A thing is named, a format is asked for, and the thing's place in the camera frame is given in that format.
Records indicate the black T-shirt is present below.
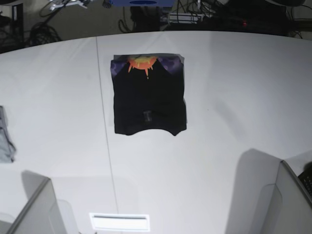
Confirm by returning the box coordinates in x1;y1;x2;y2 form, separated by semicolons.
110;54;187;136

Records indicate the white power strip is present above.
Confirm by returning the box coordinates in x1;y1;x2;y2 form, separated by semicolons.
163;12;205;24

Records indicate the blue box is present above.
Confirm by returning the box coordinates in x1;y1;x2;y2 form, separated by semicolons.
108;0;175;7

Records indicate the white left partition panel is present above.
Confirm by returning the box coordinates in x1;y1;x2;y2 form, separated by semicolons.
0;178;67;234

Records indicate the white partition panel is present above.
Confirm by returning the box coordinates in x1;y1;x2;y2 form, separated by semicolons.
0;178;67;234
261;161;312;234

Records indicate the grey folded cloth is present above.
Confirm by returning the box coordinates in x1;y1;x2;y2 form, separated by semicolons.
0;106;16;163

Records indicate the white right partition panel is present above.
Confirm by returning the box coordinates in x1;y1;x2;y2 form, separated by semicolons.
261;161;312;234

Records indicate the black keyboard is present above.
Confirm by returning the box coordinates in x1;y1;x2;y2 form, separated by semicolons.
298;171;312;196

